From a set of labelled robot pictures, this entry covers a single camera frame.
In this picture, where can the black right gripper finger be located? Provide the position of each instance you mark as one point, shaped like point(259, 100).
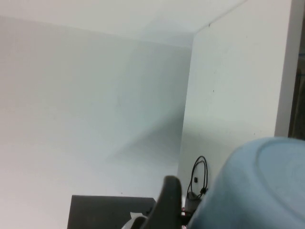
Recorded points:
point(166, 205)

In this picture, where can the light blue cup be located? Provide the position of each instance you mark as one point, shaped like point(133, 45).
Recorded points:
point(238, 190)

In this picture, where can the grey power adapter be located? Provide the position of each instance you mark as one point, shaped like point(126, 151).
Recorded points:
point(193, 200)

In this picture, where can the white partition board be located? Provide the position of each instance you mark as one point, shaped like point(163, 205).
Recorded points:
point(233, 83)

